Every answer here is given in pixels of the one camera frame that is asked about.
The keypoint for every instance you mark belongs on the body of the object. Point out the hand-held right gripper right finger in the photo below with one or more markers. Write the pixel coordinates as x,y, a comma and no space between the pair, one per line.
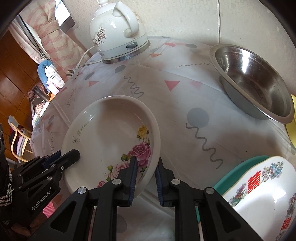
158,183

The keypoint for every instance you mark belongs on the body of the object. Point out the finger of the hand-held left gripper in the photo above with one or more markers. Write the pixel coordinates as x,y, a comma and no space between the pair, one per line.
52,160
70,157

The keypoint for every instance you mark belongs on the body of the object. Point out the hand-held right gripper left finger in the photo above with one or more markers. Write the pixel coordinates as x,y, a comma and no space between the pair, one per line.
133,179

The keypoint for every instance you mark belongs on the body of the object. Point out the white plate with rose print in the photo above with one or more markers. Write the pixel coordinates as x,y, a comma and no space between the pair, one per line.
104,129

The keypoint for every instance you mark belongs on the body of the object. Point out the white plate with red print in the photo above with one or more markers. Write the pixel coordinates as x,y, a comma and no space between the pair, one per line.
259,208

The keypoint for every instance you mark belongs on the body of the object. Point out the brown ceramic bowl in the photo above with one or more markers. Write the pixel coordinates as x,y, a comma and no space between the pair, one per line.
254,81

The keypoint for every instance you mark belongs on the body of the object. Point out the pink cloth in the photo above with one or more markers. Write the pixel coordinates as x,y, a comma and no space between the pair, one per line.
49,209

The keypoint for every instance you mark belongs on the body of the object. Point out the light wooden chair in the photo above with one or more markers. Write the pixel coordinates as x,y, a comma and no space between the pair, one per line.
12,121

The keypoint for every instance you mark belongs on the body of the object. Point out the white patterned tablecloth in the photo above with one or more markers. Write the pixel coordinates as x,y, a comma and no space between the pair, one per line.
173,115

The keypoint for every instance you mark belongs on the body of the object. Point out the teal plate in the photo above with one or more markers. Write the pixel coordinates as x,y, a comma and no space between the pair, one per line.
231,172

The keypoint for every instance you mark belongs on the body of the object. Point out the white printed box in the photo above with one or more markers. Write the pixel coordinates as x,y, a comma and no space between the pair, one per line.
55,80

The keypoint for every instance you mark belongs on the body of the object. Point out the blue padded roll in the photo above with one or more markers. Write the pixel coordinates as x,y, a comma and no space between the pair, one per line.
42,69

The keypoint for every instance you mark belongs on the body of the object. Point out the chrome kettle base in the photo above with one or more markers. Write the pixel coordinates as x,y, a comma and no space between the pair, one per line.
115,60

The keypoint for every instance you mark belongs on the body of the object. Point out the pink striped curtain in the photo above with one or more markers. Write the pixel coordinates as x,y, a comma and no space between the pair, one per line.
55,41

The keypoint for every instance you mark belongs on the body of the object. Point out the white patterned curtain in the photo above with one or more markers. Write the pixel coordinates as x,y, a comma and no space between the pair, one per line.
27,44

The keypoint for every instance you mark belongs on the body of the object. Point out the white ceramic electric kettle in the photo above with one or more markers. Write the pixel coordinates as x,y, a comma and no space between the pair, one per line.
111,27

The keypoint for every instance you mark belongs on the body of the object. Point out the window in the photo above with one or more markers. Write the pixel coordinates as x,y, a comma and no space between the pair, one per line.
66,18

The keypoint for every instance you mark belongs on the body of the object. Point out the yellow plastic bowl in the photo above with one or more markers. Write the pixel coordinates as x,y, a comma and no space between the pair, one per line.
292,132

